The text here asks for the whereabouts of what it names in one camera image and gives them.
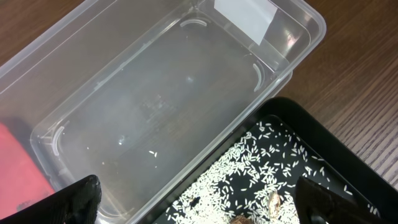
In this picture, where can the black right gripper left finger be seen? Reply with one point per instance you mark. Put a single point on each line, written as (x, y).
(76, 204)

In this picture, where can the black tray bin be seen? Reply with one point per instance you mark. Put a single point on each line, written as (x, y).
(367, 183)

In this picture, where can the clear plastic bin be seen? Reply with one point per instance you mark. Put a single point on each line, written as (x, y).
(139, 92)

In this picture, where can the red plastic tray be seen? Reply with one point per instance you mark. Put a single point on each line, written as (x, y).
(22, 183)

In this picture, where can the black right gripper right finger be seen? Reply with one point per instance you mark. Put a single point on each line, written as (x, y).
(316, 204)

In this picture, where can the spilled rice and scraps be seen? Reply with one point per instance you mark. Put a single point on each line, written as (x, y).
(256, 178)

